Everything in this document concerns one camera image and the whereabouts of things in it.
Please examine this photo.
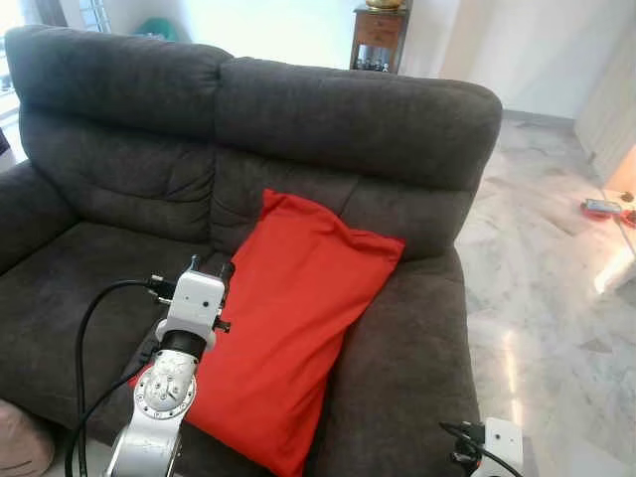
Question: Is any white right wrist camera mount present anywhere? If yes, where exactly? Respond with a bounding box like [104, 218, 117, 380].
[482, 417, 525, 477]

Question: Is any white louvered cabinet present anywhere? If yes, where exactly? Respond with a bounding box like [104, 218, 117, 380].
[573, 30, 636, 185]

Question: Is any window grille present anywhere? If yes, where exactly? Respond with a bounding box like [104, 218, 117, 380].
[78, 0, 112, 34]

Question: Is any teal rounded object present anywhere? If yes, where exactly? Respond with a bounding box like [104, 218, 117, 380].
[136, 17, 182, 43]

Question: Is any red dish with grey lid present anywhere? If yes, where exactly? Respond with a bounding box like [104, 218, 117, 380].
[582, 198, 622, 220]

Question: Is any small wooden side cabinet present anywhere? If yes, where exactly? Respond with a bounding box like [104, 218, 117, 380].
[350, 5, 410, 75]

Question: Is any dark grey fabric sofa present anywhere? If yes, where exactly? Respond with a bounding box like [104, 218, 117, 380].
[0, 24, 504, 477]

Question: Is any red fabric pillow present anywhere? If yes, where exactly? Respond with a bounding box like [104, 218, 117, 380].
[129, 189, 406, 477]

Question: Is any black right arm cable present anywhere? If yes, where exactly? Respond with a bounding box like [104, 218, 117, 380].
[440, 421, 498, 477]

